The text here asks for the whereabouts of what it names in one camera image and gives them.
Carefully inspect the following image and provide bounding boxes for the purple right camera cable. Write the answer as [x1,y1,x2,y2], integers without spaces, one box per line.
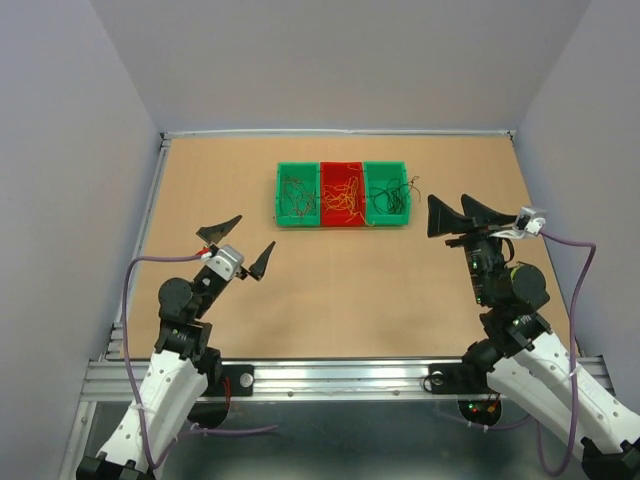
[464,232,599,476]

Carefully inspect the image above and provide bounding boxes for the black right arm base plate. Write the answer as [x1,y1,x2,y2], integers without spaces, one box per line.
[422,362,491,395]

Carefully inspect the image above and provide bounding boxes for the green far bin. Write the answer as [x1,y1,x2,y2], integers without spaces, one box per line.
[274,162,321,228]

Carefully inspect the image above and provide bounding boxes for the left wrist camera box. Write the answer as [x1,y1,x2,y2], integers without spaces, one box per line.
[201,245,245,281]

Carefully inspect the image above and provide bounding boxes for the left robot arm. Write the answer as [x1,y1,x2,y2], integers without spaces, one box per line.
[75,216,274,479]

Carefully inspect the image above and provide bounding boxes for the aluminium front rail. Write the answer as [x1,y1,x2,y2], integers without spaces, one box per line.
[80,357,614,403]

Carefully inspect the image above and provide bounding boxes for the yellow cables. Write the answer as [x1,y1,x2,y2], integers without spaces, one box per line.
[322,177,376,227]

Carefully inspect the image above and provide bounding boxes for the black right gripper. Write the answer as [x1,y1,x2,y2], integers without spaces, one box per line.
[425,192,515,304]

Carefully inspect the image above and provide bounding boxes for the thin cables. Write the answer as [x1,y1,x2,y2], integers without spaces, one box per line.
[278,173,316,220]

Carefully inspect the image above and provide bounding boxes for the green bin near cables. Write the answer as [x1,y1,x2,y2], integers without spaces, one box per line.
[363,162,411,227]

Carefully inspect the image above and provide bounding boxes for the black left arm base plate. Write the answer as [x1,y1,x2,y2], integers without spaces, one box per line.
[203,363,255,398]

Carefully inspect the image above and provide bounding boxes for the red middle bin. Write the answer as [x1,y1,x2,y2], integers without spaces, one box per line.
[320,162,366,228]

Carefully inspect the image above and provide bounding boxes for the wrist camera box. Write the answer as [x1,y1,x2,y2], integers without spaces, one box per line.
[488,206,547,240]
[201,245,245,281]

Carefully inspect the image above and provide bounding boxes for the purple camera cable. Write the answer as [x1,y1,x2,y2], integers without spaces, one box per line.
[122,252,279,471]
[464,232,599,476]

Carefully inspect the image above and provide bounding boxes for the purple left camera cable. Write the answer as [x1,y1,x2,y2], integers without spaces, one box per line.
[122,252,279,471]

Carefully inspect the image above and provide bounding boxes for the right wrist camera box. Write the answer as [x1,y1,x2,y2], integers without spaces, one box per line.
[488,206,547,240]

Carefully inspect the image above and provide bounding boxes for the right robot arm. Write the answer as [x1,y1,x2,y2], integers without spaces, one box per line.
[422,194,639,479]

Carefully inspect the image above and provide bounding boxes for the dark brown cable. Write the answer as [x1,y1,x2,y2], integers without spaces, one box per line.
[369,174,422,215]

